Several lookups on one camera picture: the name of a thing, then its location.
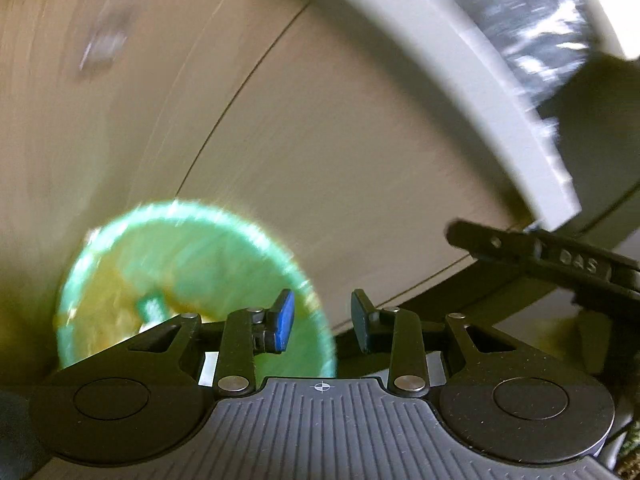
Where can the black appliance in plastic wrap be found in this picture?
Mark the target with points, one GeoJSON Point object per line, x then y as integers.
{"type": "Point", "coordinates": [500, 0]}

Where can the green trash bag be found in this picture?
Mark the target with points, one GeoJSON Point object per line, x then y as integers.
{"type": "Point", "coordinates": [200, 260]}

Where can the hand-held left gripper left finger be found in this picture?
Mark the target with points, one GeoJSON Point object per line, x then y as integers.
{"type": "Point", "coordinates": [285, 320]}

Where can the white foam box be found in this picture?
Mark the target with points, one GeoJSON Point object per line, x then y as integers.
{"type": "Point", "coordinates": [615, 0]}

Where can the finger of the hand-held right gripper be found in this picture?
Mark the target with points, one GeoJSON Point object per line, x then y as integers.
{"type": "Point", "coordinates": [492, 242]}

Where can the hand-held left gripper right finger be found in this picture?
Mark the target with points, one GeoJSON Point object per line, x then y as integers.
{"type": "Point", "coordinates": [361, 320]}

